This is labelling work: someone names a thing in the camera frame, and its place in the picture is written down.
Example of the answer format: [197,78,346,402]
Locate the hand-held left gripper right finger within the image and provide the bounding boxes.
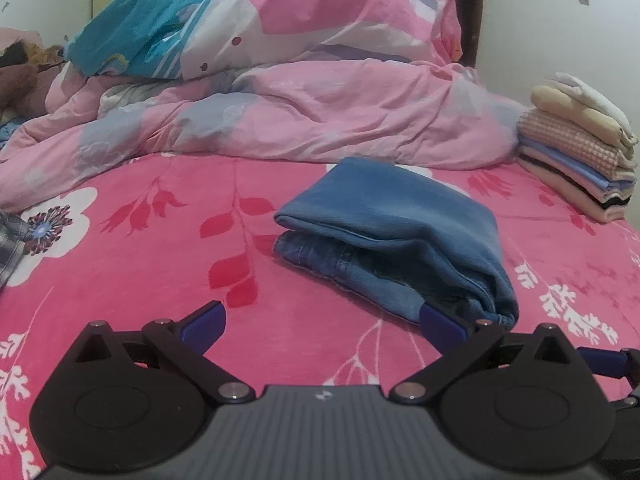
[389,301,578,405]

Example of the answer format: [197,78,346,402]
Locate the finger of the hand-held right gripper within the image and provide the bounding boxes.
[575,346,640,381]
[609,385,640,416]

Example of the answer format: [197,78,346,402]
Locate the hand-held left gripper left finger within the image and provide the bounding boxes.
[75,300,255,406]

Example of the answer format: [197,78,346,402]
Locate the blue denim jeans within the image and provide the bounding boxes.
[272,156,519,325]

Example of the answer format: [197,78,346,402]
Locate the stack of folded clothes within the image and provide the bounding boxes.
[515,72,640,223]

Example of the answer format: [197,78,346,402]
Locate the pink floral bed sheet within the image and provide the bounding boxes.
[0,152,640,480]

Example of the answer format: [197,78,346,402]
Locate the black white plaid shirt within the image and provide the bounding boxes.
[0,210,31,291]

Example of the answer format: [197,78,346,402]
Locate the white grey cloth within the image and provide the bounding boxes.
[97,82,168,118]

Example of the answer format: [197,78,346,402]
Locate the pink grey floral duvet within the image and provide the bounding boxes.
[0,57,531,213]

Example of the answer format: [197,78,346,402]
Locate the doll with dark hair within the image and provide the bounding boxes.
[0,40,66,68]

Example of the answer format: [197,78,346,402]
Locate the dark wooden door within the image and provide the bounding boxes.
[452,0,488,68]

